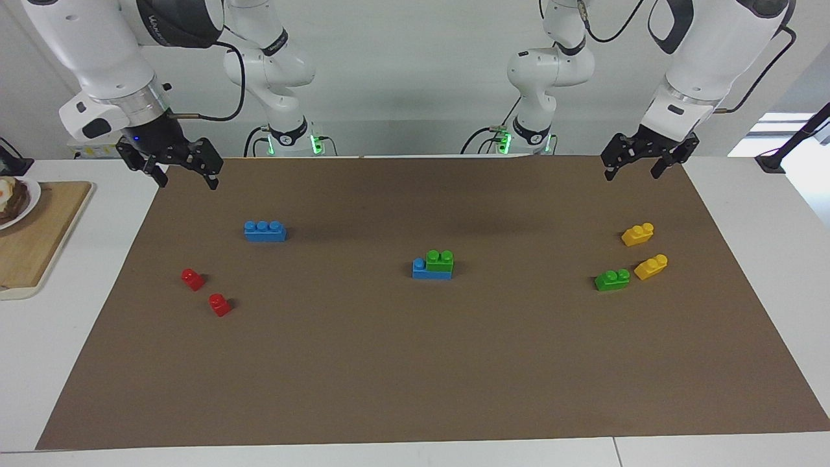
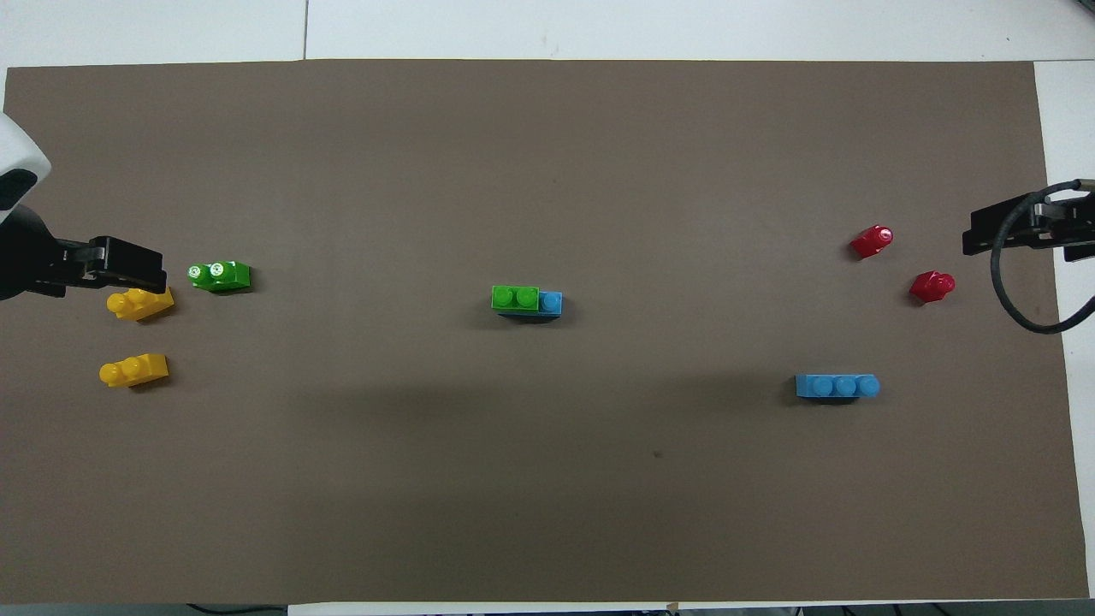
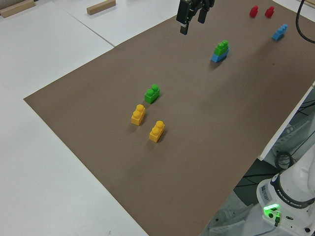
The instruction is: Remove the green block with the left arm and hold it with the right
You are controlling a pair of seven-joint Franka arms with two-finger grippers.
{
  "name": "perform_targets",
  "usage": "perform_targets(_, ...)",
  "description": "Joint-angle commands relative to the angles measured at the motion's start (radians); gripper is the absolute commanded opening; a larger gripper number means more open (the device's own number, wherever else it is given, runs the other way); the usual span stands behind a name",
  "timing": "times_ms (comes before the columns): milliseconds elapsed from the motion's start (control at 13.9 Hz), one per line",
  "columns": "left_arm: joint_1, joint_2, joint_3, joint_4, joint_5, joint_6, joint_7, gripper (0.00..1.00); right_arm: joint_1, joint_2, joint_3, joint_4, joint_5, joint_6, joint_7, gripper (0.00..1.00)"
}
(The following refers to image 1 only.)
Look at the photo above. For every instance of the black device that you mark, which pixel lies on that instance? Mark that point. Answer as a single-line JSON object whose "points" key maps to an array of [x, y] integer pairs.
{"points": [[10, 162]]}

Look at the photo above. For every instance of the blue three-stud block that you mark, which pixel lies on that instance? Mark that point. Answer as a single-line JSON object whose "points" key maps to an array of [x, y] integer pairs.
{"points": [[428, 272], [264, 233]]}

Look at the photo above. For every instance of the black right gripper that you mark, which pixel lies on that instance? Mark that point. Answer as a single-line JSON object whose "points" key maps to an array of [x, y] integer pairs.
{"points": [[159, 139]]}

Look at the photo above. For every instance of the green two-stud block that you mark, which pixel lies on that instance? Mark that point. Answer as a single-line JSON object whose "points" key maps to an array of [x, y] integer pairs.
{"points": [[441, 261], [612, 281]]}

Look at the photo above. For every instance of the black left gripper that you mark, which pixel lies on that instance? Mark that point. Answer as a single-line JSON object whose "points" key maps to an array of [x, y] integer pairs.
{"points": [[648, 143]]}

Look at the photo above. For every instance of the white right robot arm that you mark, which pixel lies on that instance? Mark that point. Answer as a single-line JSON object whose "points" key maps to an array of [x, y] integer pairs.
{"points": [[97, 45]]}

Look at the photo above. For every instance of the wooden cutting board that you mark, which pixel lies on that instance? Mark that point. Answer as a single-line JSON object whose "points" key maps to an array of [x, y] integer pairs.
{"points": [[39, 253]]}

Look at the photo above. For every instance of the yellow two-stud block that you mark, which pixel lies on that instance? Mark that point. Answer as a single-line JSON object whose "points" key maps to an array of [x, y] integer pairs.
{"points": [[651, 268], [637, 235]]}

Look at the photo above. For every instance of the white box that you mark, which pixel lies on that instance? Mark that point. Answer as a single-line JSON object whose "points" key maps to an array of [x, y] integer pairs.
{"points": [[94, 150]]}

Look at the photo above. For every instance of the white plate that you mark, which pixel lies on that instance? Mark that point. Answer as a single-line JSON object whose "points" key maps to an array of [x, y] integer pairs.
{"points": [[31, 198]]}

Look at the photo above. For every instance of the brown sandwich food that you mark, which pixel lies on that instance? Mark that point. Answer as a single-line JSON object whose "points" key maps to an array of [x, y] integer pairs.
{"points": [[11, 200]]}

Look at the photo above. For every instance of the red one-stud block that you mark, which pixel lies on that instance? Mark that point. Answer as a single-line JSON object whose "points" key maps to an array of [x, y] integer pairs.
{"points": [[192, 279], [220, 305]]}

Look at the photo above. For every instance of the brown table mat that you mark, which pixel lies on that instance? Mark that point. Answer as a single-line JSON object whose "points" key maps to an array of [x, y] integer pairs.
{"points": [[415, 363]]}

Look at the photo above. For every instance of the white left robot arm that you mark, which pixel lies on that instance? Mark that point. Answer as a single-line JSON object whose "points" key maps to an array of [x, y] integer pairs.
{"points": [[713, 52]]}

